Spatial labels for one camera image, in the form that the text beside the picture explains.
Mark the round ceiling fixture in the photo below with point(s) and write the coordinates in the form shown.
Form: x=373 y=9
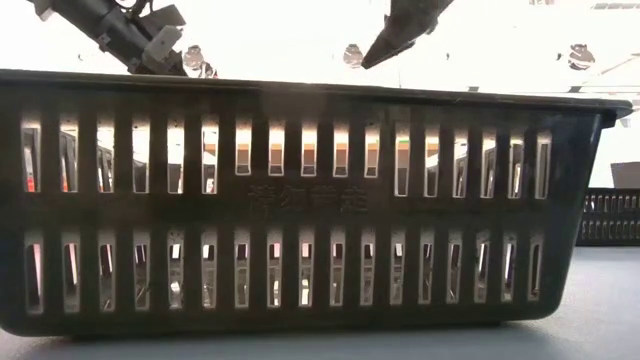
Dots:
x=194 y=57
x=353 y=55
x=581 y=56

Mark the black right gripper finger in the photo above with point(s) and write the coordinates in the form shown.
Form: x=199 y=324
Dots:
x=400 y=30

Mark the dark grey box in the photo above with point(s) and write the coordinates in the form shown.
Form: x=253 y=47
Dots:
x=627 y=175

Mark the black plastic slotted basket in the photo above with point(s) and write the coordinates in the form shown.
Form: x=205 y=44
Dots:
x=610 y=215
x=310 y=210

